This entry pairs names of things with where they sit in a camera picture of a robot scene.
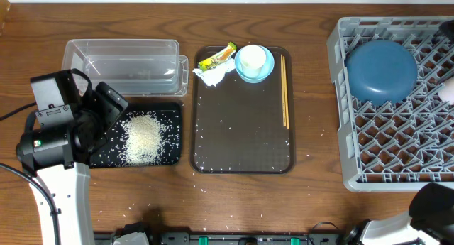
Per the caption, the pink white cup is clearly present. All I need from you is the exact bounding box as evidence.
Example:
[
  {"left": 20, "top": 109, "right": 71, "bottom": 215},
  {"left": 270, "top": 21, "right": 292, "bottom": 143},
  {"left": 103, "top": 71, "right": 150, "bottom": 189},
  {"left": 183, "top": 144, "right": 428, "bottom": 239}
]
[{"left": 438, "top": 77, "right": 454, "bottom": 105}]

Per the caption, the silver foil wrapper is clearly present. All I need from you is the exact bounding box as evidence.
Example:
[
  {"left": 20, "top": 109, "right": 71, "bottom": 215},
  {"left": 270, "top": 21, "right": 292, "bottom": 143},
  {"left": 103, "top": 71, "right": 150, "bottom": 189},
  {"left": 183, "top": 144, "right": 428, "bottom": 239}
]
[{"left": 193, "top": 59, "right": 235, "bottom": 87}]

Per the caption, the cream paper cup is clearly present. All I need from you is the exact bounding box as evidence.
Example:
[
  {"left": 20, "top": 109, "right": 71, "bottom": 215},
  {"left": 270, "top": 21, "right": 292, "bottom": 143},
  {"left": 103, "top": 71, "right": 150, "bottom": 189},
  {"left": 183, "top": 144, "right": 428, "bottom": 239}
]
[{"left": 239, "top": 45, "right": 267, "bottom": 79}]

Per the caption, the wooden chopstick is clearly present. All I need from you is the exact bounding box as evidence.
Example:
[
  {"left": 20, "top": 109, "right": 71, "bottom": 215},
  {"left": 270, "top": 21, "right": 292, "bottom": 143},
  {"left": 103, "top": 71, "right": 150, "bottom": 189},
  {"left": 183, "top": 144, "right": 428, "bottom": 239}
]
[
  {"left": 282, "top": 56, "right": 289, "bottom": 129},
  {"left": 280, "top": 55, "right": 288, "bottom": 129}
]

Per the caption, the light blue small bowl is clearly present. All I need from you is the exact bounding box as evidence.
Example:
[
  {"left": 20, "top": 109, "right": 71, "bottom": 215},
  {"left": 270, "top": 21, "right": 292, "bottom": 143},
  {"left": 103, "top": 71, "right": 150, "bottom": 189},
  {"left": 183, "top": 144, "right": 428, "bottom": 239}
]
[{"left": 235, "top": 45, "right": 275, "bottom": 83}]

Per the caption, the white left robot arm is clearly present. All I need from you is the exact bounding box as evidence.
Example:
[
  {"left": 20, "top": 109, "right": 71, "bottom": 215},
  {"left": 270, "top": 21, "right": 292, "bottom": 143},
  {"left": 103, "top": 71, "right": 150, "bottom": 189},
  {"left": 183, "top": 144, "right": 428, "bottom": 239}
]
[{"left": 16, "top": 82, "right": 128, "bottom": 244}]

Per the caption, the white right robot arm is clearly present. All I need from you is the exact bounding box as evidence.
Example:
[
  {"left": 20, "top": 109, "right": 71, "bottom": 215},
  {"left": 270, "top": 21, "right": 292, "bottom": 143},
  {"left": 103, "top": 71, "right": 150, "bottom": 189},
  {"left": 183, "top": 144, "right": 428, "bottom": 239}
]
[{"left": 328, "top": 17, "right": 453, "bottom": 244}]

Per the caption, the black waste tray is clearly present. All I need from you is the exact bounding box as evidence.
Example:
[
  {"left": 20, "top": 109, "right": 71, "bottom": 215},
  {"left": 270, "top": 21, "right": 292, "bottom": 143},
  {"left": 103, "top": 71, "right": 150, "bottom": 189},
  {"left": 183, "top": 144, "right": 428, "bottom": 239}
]
[{"left": 90, "top": 102, "right": 182, "bottom": 168}]

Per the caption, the grey plastic dishwasher rack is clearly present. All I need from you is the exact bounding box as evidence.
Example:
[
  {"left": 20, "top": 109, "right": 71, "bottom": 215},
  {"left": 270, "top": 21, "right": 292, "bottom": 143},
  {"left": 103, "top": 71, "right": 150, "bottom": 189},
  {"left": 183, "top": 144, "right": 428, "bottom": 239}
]
[{"left": 327, "top": 16, "right": 453, "bottom": 192}]

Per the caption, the clear plastic bin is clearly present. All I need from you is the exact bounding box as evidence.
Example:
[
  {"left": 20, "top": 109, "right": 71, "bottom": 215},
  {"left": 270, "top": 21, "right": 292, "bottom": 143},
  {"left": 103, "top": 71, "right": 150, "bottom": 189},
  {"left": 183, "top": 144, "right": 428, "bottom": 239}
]
[{"left": 62, "top": 39, "right": 189, "bottom": 97}]

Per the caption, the yellow green snack wrapper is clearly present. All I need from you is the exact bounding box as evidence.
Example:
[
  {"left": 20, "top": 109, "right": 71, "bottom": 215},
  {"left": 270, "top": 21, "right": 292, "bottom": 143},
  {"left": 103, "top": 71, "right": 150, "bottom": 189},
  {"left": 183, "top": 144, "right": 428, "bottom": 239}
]
[{"left": 198, "top": 42, "right": 237, "bottom": 71}]

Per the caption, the dark brown serving tray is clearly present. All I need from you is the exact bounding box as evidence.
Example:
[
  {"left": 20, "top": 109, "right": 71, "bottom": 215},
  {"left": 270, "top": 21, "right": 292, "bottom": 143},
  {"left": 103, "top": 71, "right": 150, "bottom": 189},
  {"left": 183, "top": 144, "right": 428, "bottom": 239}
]
[{"left": 189, "top": 47, "right": 296, "bottom": 175}]

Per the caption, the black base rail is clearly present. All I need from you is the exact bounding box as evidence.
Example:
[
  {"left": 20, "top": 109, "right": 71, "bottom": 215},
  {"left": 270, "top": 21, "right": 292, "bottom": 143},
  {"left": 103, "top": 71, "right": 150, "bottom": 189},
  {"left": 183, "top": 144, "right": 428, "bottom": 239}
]
[{"left": 94, "top": 222, "right": 341, "bottom": 245}]

